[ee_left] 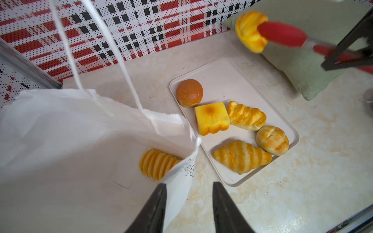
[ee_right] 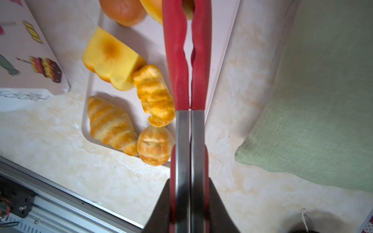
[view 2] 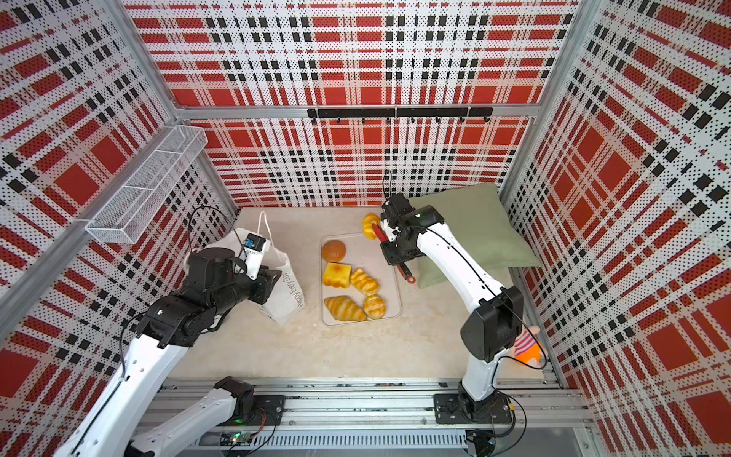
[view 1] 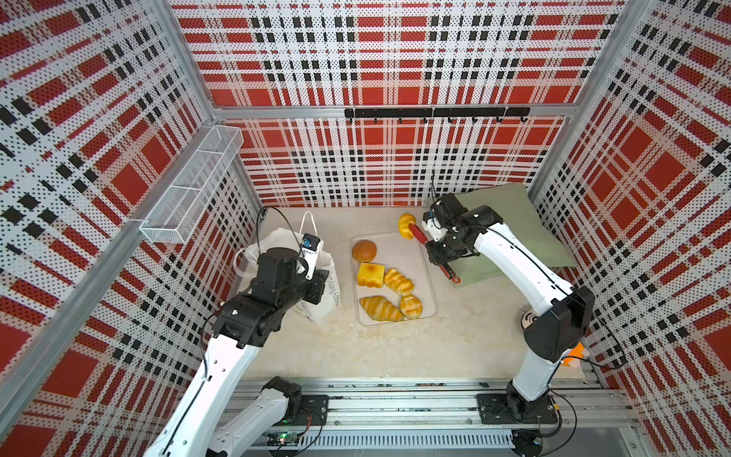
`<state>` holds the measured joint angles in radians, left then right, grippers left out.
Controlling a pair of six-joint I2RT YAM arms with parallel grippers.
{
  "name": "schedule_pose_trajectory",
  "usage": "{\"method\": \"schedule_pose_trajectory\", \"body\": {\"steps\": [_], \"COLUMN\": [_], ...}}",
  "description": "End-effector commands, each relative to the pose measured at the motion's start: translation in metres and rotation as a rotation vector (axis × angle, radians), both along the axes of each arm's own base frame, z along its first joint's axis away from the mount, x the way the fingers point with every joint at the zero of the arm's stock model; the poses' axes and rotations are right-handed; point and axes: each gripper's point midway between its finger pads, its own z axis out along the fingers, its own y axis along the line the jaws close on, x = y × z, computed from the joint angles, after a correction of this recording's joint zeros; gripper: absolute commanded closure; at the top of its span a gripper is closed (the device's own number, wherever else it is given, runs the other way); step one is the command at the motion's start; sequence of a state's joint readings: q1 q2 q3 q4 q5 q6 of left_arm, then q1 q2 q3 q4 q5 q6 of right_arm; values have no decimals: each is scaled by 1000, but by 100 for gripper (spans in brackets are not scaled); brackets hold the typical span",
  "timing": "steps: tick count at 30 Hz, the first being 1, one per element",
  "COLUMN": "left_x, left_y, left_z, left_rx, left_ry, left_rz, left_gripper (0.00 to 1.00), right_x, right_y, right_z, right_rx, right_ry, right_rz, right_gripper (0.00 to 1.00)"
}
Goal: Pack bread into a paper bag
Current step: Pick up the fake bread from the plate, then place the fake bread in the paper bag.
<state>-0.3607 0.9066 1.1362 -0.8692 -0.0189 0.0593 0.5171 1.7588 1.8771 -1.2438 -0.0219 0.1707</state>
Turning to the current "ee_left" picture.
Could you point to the yellow square toast bread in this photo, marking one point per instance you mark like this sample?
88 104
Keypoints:
211 118

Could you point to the round brown bun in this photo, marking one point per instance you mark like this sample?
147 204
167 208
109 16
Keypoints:
189 93

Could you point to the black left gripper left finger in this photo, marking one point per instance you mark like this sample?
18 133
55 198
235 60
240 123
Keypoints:
151 217

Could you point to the twisted braided yellow bread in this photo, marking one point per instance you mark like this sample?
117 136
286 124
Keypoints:
251 119

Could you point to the red silicone metal tongs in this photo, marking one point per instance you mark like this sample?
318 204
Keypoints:
290 36

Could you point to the white paper gift bag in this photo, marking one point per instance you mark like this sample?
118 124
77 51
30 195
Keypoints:
70 157

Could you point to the striped croissant bread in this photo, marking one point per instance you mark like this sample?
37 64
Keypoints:
241 157

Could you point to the long ridged yellow bread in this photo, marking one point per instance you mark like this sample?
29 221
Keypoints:
155 164

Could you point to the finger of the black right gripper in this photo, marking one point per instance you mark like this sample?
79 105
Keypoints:
341 57

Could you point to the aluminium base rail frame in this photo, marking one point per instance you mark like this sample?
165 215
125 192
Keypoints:
362 222

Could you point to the beige plastic tray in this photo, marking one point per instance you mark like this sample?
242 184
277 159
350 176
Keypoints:
223 81

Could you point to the small shell-shaped yellow bread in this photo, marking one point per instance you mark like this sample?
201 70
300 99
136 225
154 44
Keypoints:
247 32

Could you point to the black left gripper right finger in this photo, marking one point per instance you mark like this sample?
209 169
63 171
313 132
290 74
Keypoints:
227 217

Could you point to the round scored bread roll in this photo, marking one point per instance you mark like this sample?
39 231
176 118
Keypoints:
272 140

